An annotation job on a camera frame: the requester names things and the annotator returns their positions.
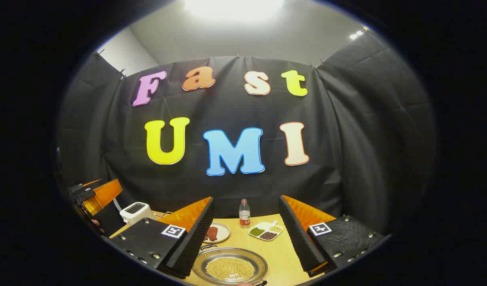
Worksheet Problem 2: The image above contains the stainless steel pot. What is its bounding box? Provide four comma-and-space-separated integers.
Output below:
192, 244, 269, 286

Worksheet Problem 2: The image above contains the pile of soybeans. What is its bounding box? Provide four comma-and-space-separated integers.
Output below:
206, 257, 256, 282

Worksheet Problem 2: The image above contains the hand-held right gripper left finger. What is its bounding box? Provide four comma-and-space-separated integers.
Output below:
101, 197, 215, 280

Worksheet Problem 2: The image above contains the white divided dish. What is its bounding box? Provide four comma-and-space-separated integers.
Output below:
248, 220, 284, 242

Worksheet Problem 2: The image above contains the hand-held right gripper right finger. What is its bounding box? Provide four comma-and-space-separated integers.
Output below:
278, 195, 387, 278

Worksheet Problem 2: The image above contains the clear plastic water bottle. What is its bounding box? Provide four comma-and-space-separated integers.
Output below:
239, 199, 251, 229

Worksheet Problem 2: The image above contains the white toaster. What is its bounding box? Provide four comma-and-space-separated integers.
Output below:
120, 202, 155, 225

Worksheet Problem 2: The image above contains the white oval plate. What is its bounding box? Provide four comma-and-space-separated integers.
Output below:
203, 222, 231, 244

